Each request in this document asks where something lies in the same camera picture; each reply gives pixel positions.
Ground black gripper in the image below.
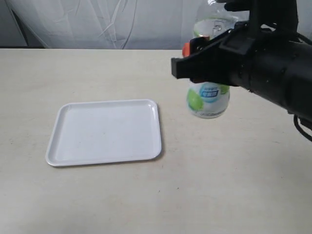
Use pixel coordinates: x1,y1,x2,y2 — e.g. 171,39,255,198
171,25,300,107

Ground clear plastic water bottle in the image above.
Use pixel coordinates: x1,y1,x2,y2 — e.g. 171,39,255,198
186,0,239,118

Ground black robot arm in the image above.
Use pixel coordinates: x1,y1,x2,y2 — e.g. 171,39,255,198
171,24,312,121

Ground white rectangular plastic tray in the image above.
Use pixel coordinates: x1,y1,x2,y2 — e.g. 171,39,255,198
45,99,162,167

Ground white wrinkled backdrop curtain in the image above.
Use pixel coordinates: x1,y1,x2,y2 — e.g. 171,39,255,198
0,0,312,51

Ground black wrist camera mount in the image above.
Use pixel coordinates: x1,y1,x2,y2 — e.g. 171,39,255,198
217,0,298,35

